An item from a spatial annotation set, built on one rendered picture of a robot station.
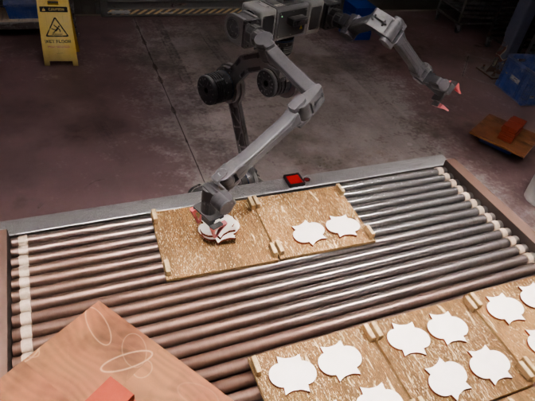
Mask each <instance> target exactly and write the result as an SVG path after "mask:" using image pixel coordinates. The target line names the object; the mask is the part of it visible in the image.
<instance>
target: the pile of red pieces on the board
mask: <svg viewBox="0 0 535 401"><path fill-rule="evenodd" d="M85 401H136V400H135V396H134V394H133V393H132V392H130V391H129V390H127V389H126V388H125V387H124V386H123V385H122V384H120V383H119V382H118V381H116V380H115V379H113V378H112V377H111V376H110V377H109V378H108V379H107V380H106V381H105V382H104V383H103V384H102V385H101V386H100V387H98V388H97V389H96V390H95V391H94V392H93V393H92V394H91V395H90V396H89V397H88V398H87V399H86V400H85Z"/></svg>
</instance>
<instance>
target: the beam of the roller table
mask: <svg viewBox="0 0 535 401"><path fill-rule="evenodd" d="M445 160H447V159H446V158H445V157H444V156H443V155H442V154H439V155H434V156H428V157H423V158H413V159H408V160H403V161H397V162H387V163H381V164H376V165H367V166H361V167H356V168H350V169H340V170H335V171H330V172H324V173H314V174H309V175H303V176H301V177H302V178H304V177H308V178H310V181H305V182H306V184H305V185H304V186H298V187H293V188H289V186H288V185H287V183H286V182H285V180H284V179H278V180H272V181H262V182H256V183H251V184H246V185H236V186H235V187H234V188H233V189H230V190H229V191H228V192H229V193H230V194H231V195H232V196H233V198H234V200H235V201H242V200H247V199H248V197H252V196H255V195H256V196H257V197H266V196H271V195H276V194H281V193H290V192H295V191H300V190H305V189H315V188H320V187H325V186H330V185H336V184H344V183H349V182H354V181H363V180H368V179H373V178H379V177H387V176H392V175H397V174H402V173H411V172H416V171H421V170H426V169H434V168H436V167H443V164H444V162H445ZM201 192H202V191H199V192H194V193H184V194H178V195H173V196H168V197H158V198H153V199H147V200H137V201H132V202H127V203H121V204H111V205H106V206H100V207H95V208H85V209H80V210H74V211H69V212H59V213H53V214H48V215H43V216H33V217H27V218H22V219H16V220H7V221H2V222H0V230H3V229H7V231H8V233H9V237H10V239H11V238H15V237H19V236H23V235H28V236H29V235H34V234H39V233H44V232H54V231H59V230H64V229H69V228H78V227H83V226H88V225H93V224H102V223H107V222H112V221H117V220H126V219H131V218H136V217H141V216H150V213H151V209H154V208H155V209H156V212H158V211H165V210H171V209H177V208H188V207H193V206H194V205H195V204H197V203H200V202H201Z"/></svg>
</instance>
